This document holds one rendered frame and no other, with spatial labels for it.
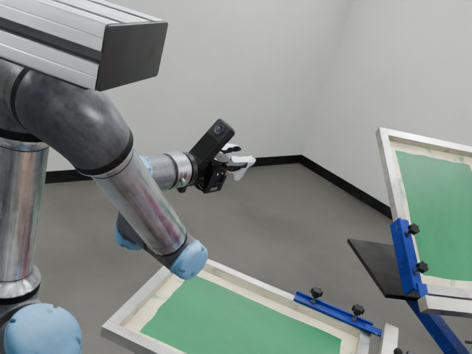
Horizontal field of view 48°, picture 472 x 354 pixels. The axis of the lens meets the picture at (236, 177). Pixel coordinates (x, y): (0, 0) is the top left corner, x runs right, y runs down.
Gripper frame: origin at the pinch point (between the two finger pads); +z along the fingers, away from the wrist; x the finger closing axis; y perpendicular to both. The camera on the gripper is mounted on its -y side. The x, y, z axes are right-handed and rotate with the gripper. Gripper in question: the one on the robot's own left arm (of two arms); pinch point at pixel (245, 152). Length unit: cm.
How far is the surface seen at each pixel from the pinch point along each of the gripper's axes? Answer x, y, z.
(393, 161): -9, 24, 128
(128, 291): -108, 184, 103
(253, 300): -4, 73, 51
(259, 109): -237, 132, 352
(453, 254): 34, 41, 121
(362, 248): -4, 73, 137
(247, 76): -245, 98, 321
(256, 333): 9, 71, 37
